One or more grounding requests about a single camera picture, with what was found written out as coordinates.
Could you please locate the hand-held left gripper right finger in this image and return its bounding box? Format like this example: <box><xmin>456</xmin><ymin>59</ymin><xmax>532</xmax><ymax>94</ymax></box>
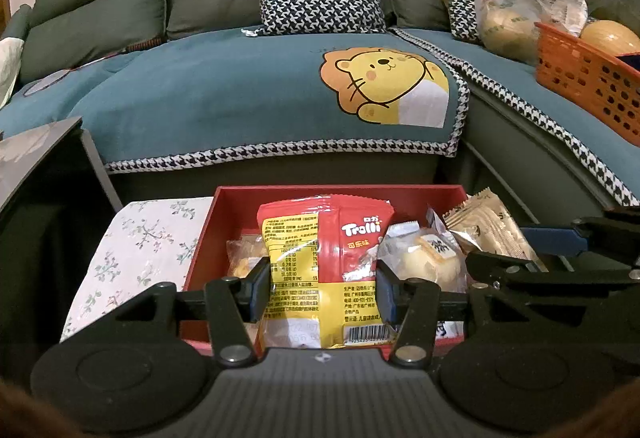
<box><xmin>376</xmin><ymin>259</ymin><xmax>576</xmax><ymax>365</ymax></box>

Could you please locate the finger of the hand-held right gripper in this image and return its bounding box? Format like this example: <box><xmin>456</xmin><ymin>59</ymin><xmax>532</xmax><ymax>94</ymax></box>
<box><xmin>520</xmin><ymin>205</ymin><xmax>640</xmax><ymax>264</ymax></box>
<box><xmin>465</xmin><ymin>250</ymin><xmax>640</xmax><ymax>307</ymax></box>

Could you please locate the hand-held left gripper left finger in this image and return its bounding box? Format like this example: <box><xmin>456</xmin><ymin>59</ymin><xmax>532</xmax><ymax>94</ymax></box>
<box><xmin>60</xmin><ymin>258</ymin><xmax>272</xmax><ymax>365</ymax></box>

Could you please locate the clear bag of fried sticks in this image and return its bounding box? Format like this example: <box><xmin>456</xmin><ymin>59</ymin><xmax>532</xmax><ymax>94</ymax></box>
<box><xmin>226</xmin><ymin>230</ymin><xmax>273</xmax><ymax>281</ymax></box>

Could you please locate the round pastry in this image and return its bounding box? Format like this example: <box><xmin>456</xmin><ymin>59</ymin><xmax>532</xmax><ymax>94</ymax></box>
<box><xmin>377</xmin><ymin>203</ymin><xmax>468</xmax><ymax>294</ymax></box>

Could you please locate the beige wafer packet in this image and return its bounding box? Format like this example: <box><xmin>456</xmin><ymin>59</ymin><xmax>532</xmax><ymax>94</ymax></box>
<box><xmin>442</xmin><ymin>189</ymin><xmax>548</xmax><ymax>274</ymax></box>

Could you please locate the white wafer packet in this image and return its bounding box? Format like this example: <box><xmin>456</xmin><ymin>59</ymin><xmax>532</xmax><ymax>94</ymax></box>
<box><xmin>434</xmin><ymin>318</ymin><xmax>467</xmax><ymax>341</ymax></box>

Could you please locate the red and yellow gummy packet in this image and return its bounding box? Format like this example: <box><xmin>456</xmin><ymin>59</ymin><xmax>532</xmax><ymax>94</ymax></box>
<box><xmin>256</xmin><ymin>194</ymin><xmax>396</xmax><ymax>350</ymax></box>

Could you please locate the red cardboard box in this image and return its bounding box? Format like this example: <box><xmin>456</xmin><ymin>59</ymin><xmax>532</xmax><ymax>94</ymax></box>
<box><xmin>179</xmin><ymin>184</ymin><xmax>471</xmax><ymax>356</ymax></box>

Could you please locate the green sofa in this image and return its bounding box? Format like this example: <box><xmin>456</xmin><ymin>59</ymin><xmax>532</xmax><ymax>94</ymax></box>
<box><xmin>0</xmin><ymin>0</ymin><xmax>640</xmax><ymax>269</ymax></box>

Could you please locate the white floral tablecloth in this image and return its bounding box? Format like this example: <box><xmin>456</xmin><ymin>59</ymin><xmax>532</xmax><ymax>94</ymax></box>
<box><xmin>60</xmin><ymin>197</ymin><xmax>216</xmax><ymax>344</ymax></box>

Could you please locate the teal houndstooth trim sofa cover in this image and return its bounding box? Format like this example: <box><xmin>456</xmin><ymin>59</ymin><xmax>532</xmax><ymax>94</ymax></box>
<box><xmin>390</xmin><ymin>25</ymin><xmax>640</xmax><ymax>206</ymax></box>

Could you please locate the orange plastic basket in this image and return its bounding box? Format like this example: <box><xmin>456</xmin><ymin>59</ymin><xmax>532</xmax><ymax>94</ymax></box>
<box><xmin>535</xmin><ymin>20</ymin><xmax>640</xmax><ymax>146</ymax></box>

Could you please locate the teal lion print sofa cover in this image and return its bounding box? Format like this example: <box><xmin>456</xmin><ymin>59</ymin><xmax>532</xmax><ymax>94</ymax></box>
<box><xmin>0</xmin><ymin>25</ymin><xmax>471</xmax><ymax>174</ymax></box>

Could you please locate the pale yellow pomelo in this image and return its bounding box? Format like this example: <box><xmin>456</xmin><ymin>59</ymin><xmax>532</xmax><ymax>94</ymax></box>
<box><xmin>482</xmin><ymin>10</ymin><xmax>541</xmax><ymax>64</ymax></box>

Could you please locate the yellow melon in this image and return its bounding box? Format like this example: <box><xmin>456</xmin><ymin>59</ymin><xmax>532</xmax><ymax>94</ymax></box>
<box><xmin>580</xmin><ymin>19</ymin><xmax>640</xmax><ymax>56</ymax></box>

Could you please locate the black side table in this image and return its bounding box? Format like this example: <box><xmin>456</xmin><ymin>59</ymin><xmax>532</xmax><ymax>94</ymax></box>
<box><xmin>0</xmin><ymin>115</ymin><xmax>123</xmax><ymax>269</ymax></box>

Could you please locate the badminton racket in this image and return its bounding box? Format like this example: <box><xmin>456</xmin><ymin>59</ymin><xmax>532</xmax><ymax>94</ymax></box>
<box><xmin>22</xmin><ymin>45</ymin><xmax>151</xmax><ymax>96</ymax></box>

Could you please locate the white cloth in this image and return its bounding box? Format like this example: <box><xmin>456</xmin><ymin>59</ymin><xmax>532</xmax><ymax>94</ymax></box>
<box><xmin>0</xmin><ymin>37</ymin><xmax>26</xmax><ymax>109</ymax></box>

